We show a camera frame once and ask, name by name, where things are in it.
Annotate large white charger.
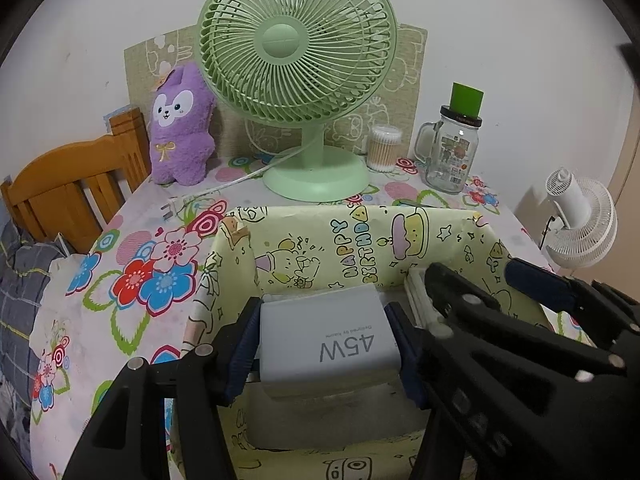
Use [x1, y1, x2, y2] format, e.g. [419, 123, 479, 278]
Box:
[259, 287, 403, 383]

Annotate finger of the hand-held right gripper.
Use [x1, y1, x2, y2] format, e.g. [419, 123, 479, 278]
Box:
[424, 262, 627, 384]
[504, 257, 640, 347]

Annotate white standing fan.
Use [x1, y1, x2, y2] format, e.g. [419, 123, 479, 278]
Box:
[540, 167, 618, 268]

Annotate green desk fan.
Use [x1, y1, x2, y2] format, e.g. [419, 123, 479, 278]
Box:
[196, 0, 399, 204]

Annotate purple plush toy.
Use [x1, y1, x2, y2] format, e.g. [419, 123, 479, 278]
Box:
[149, 60, 218, 186]

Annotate white fan power cable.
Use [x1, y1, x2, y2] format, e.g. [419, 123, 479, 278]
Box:
[160, 147, 303, 221]

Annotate glass jar with green lid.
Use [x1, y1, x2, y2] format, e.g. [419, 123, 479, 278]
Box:
[414, 82, 485, 195]

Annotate floral tablecloth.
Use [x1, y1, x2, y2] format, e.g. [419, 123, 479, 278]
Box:
[27, 152, 556, 480]

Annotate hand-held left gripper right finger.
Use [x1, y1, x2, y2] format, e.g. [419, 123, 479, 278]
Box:
[384, 301, 452, 409]

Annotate grey plaid blanket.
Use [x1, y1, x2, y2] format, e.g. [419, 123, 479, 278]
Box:
[0, 220, 66, 461]

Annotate cotton swab jar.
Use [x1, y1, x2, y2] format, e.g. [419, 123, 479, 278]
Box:
[368, 124, 403, 172]

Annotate yellow cartoon print box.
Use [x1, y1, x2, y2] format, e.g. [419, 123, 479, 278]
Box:
[182, 205, 566, 480]

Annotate beige cartoon print board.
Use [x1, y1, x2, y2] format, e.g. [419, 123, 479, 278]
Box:
[123, 22, 428, 161]

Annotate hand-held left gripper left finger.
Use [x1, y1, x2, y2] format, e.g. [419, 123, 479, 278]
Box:
[62, 297, 263, 480]

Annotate beige door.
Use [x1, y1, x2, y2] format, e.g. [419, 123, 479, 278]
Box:
[607, 110, 640, 211]

